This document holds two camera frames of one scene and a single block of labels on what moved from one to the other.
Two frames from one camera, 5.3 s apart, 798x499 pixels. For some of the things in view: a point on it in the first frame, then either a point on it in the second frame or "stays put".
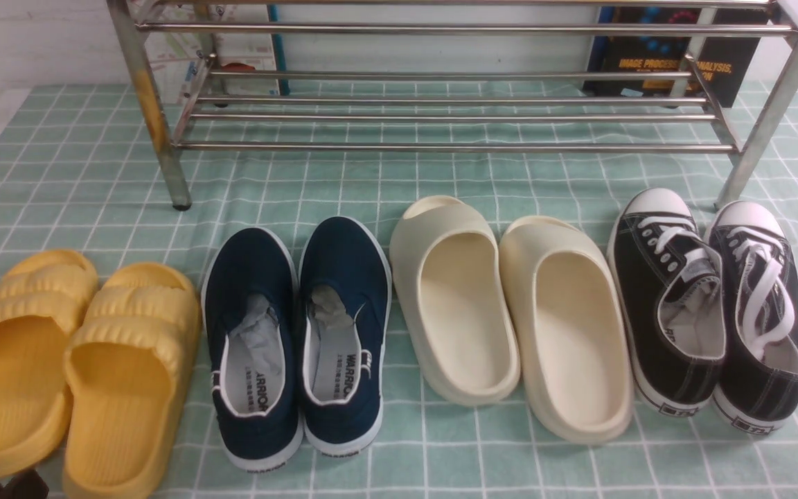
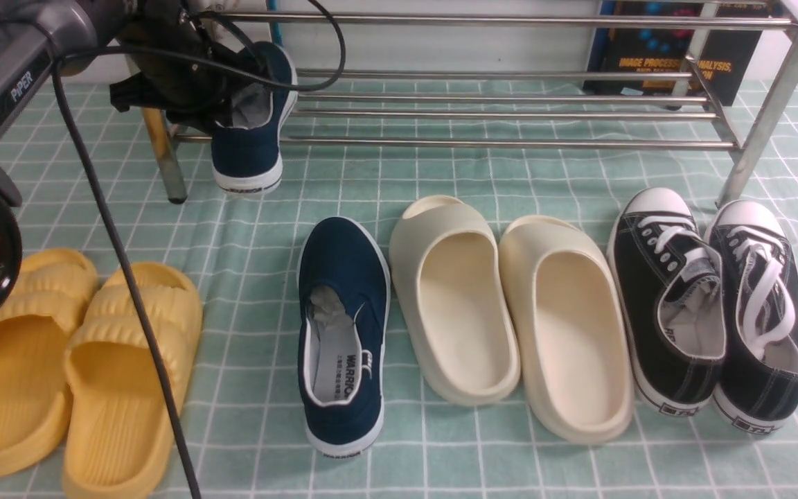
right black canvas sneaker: [763, 377] stays put
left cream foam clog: [446, 255] stays put
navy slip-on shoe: [249, 296] to [246, 145]
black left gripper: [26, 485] to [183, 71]
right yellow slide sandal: [128, 367] stays put
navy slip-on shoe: [345, 294] stays put
